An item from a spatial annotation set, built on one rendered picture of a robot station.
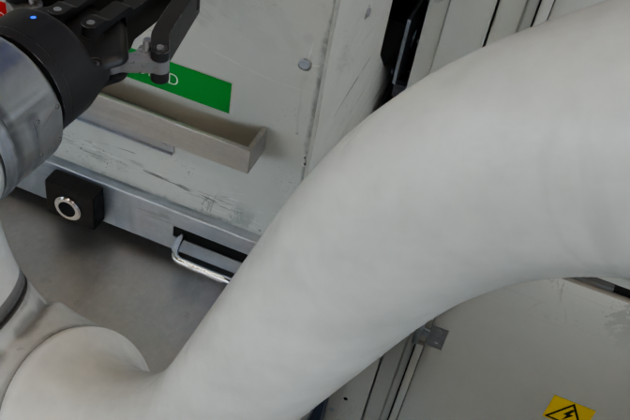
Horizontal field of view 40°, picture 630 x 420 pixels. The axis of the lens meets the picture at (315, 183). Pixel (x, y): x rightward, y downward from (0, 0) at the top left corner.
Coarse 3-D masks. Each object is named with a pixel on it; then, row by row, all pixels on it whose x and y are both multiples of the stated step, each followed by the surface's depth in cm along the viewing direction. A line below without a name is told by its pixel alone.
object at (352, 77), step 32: (352, 0) 73; (384, 0) 88; (352, 32) 78; (384, 32) 94; (352, 64) 83; (384, 64) 104; (320, 96) 75; (352, 96) 90; (384, 96) 112; (320, 128) 79; (352, 128) 97; (320, 160) 85
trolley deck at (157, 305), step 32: (32, 224) 96; (64, 224) 97; (32, 256) 93; (64, 256) 93; (96, 256) 94; (128, 256) 95; (160, 256) 95; (64, 288) 90; (96, 288) 91; (128, 288) 91; (160, 288) 92; (192, 288) 93; (224, 288) 93; (96, 320) 88; (128, 320) 88; (160, 320) 89; (192, 320) 90; (160, 352) 86
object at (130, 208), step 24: (48, 168) 93; (72, 168) 92; (120, 192) 91; (144, 192) 91; (120, 216) 94; (144, 216) 92; (168, 216) 91; (192, 216) 90; (168, 240) 93; (192, 240) 92; (216, 240) 90; (240, 240) 89; (216, 264) 93; (240, 264) 91
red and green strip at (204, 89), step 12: (0, 12) 83; (180, 72) 79; (192, 72) 79; (156, 84) 81; (168, 84) 81; (180, 84) 80; (192, 84) 80; (204, 84) 79; (216, 84) 78; (228, 84) 78; (180, 96) 81; (192, 96) 80; (204, 96) 80; (216, 96) 79; (228, 96) 79; (216, 108) 80; (228, 108) 80
